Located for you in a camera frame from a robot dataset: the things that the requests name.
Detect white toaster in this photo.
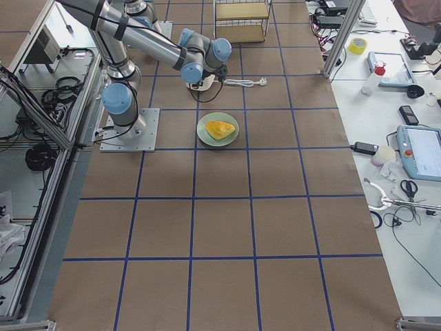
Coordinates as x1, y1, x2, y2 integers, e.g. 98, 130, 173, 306
185, 74, 216, 92

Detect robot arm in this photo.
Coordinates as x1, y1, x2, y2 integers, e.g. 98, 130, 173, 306
60, 1, 232, 138

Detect green plate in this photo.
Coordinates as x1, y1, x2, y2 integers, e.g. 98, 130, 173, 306
196, 112, 239, 147

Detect triangular bread on plate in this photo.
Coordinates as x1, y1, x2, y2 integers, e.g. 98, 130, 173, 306
205, 121, 236, 141

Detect white bottle red cap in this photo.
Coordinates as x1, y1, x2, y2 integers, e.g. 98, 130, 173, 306
360, 61, 386, 96

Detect yellow tape roll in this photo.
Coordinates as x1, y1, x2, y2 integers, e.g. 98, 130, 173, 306
348, 37, 368, 55

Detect black scissors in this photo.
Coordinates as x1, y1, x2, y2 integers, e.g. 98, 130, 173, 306
400, 179, 418, 202

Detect blue teach pendant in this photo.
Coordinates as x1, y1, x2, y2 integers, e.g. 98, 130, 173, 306
367, 52, 416, 88
396, 125, 440, 182

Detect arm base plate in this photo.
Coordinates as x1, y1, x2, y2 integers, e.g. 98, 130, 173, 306
99, 108, 160, 152

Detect white toaster power cord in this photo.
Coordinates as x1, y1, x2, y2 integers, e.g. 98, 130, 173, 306
214, 76, 269, 88

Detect wire basket with wooden shelf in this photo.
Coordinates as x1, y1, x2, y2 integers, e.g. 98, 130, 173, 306
213, 0, 272, 43

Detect aluminium frame post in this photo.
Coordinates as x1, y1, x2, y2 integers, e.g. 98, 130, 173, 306
322, 0, 365, 78

